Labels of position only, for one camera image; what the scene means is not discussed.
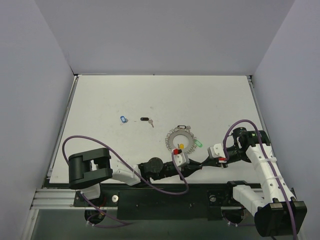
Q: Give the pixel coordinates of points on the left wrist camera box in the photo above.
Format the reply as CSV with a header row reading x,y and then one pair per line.
x,y
180,158

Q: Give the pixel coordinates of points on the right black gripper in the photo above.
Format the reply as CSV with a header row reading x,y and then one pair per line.
x,y
217,158

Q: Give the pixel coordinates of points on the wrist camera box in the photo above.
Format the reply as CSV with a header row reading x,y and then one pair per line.
x,y
180,158
216,151

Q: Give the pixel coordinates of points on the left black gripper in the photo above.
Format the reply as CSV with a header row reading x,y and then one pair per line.
x,y
185,166

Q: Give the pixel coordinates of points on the metal keyring disc with rings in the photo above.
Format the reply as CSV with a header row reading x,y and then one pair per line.
x,y
177,136

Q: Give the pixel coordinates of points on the black tag on keyring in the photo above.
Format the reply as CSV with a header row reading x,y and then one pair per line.
x,y
182,127

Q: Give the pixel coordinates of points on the black tag key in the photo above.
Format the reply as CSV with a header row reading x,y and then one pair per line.
x,y
149,120

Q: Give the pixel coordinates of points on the red tag key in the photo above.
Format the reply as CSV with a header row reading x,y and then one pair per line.
x,y
222,162

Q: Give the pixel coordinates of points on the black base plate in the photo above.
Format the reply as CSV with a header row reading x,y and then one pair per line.
x,y
234,213

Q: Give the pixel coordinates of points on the blue tag key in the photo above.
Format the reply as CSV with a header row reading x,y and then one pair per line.
x,y
123,120

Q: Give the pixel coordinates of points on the yellow tag key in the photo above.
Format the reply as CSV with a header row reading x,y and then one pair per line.
x,y
181,146

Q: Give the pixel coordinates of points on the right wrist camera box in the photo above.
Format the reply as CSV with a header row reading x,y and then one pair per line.
x,y
216,151

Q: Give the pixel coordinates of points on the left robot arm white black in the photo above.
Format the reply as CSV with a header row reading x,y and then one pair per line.
x,y
86,170

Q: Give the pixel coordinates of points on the green key tag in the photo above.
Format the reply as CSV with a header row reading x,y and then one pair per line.
x,y
198,143

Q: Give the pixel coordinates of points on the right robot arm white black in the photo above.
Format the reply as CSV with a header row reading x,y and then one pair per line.
x,y
277,212

